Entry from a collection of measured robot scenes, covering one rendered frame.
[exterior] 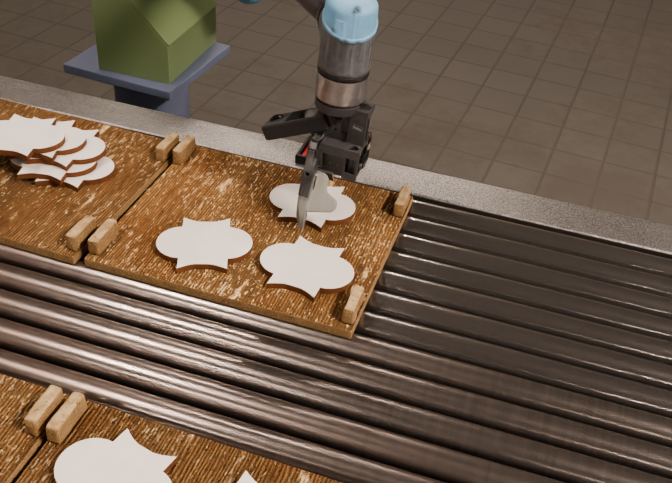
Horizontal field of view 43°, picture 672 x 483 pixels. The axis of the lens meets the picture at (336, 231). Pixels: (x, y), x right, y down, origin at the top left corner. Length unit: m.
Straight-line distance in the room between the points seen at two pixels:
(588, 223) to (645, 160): 2.15
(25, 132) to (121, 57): 0.47
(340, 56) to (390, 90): 2.60
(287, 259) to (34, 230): 0.39
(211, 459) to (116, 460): 0.10
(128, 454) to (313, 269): 0.39
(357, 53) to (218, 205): 0.36
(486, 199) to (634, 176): 2.04
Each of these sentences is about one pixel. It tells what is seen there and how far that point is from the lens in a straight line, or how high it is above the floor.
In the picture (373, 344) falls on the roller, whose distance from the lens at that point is 1.16.
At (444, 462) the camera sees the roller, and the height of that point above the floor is 0.92.
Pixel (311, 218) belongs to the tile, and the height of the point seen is 0.95.
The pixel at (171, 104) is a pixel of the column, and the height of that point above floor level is 0.78.
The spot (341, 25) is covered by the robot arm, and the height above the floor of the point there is 1.27.
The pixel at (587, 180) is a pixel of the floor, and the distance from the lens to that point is 3.39.
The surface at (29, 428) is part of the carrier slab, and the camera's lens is 1.05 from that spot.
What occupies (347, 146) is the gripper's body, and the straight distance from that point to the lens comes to 1.26.
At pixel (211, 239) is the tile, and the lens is 1.28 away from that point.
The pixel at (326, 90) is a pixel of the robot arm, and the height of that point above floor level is 1.17.
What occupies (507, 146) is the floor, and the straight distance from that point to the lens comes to 3.49.
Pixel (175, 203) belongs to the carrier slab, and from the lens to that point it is 1.38.
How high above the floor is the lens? 1.73
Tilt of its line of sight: 37 degrees down
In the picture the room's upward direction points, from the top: 5 degrees clockwise
